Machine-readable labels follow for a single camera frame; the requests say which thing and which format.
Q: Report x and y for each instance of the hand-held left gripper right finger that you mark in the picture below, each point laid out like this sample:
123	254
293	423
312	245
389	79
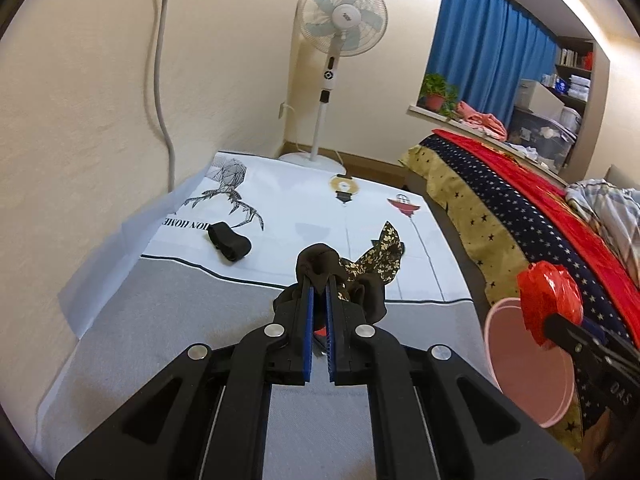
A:
330	321

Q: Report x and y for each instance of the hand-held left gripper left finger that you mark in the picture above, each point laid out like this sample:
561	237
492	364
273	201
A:
308	321

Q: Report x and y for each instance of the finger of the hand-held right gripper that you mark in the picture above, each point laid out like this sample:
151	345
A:
570	332

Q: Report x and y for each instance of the red plastic bag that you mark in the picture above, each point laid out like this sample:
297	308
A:
545	290

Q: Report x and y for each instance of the dark brown sock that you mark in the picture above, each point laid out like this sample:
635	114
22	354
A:
372	300
320	260

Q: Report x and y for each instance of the pink bucket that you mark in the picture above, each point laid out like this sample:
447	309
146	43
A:
525	375

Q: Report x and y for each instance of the white grey printed bed sheet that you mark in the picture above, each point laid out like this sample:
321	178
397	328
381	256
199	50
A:
200	310

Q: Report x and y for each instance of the plaid cloth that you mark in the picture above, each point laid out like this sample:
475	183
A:
607	215

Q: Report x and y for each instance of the navy star blanket yellow border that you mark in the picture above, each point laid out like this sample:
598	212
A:
480	205

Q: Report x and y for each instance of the red blanket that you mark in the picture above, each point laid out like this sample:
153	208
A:
530	180

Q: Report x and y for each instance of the translucent storage bin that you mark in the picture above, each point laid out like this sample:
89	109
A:
545	137

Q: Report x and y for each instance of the pink clothes pile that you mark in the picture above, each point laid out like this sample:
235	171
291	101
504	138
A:
480	120

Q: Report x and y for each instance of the white box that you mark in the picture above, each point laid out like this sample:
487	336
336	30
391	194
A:
540	97

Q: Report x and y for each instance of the potted green plant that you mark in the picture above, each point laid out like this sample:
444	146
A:
437	92

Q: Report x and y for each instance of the dark bookshelf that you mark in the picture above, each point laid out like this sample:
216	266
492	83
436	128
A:
575	60

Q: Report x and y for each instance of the blue curtain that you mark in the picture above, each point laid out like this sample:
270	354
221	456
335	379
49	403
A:
485	45

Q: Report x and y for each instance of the white standing fan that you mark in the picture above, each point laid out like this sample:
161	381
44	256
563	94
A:
345	15

